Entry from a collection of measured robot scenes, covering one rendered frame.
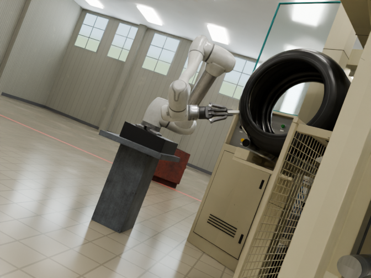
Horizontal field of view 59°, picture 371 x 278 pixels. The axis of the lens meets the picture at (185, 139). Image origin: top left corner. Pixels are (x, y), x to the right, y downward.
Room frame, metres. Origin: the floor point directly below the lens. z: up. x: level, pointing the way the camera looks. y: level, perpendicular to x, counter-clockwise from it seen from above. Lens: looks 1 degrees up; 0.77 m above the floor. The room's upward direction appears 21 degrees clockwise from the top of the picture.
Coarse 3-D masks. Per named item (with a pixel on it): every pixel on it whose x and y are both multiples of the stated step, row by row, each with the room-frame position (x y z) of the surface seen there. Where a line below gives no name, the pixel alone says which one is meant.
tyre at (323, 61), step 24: (264, 72) 1.83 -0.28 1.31; (288, 72) 2.00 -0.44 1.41; (312, 72) 1.94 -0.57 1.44; (336, 72) 1.58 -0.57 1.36; (240, 96) 1.93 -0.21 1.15; (264, 96) 2.08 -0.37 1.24; (336, 96) 1.54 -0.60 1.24; (240, 120) 1.88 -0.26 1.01; (264, 120) 2.06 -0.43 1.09; (312, 120) 1.58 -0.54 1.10; (336, 120) 1.55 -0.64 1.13; (264, 144) 1.73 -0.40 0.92; (312, 144) 1.60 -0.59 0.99
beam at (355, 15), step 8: (344, 0) 1.46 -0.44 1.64; (352, 0) 1.44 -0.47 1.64; (360, 0) 1.42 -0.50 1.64; (344, 8) 1.52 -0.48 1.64; (352, 8) 1.50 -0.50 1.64; (360, 8) 1.48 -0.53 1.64; (352, 16) 1.56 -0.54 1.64; (360, 16) 1.53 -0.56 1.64; (368, 16) 1.51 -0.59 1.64; (352, 24) 1.63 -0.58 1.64; (360, 24) 1.60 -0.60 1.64; (368, 24) 1.58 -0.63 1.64; (360, 32) 1.67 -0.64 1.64; (368, 32) 1.64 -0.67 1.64; (360, 40) 1.75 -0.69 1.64
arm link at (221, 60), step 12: (216, 48) 2.11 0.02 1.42; (216, 60) 2.11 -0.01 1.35; (228, 60) 2.12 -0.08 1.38; (204, 72) 2.23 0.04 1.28; (216, 72) 2.17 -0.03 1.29; (228, 72) 2.19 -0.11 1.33; (204, 84) 2.26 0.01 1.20; (192, 96) 2.34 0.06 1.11; (204, 96) 2.35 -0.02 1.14; (180, 132) 2.51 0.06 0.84; (192, 132) 2.53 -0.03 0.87
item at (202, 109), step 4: (200, 108) 1.83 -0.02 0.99; (204, 108) 1.84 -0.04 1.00; (208, 108) 1.87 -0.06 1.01; (212, 108) 1.87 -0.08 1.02; (200, 112) 1.83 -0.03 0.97; (204, 112) 1.83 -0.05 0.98; (208, 112) 1.86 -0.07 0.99; (212, 112) 1.86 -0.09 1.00; (200, 116) 1.84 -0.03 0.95; (204, 116) 1.84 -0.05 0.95; (208, 116) 1.85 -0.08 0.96; (212, 116) 1.85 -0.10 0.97
